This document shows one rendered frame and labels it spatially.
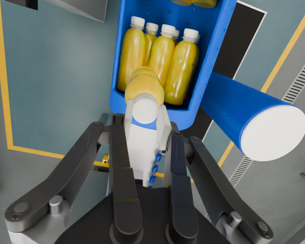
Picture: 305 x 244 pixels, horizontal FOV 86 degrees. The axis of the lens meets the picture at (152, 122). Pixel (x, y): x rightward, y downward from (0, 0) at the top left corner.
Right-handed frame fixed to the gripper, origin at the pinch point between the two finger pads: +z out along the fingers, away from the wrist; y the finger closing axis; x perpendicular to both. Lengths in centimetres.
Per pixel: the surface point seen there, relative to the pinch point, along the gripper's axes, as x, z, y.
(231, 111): -12, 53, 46
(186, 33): 13.1, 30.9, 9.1
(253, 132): -15, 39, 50
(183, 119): -7.7, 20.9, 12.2
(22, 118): -88, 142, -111
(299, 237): -236, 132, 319
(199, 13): 20.3, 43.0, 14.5
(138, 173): -54, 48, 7
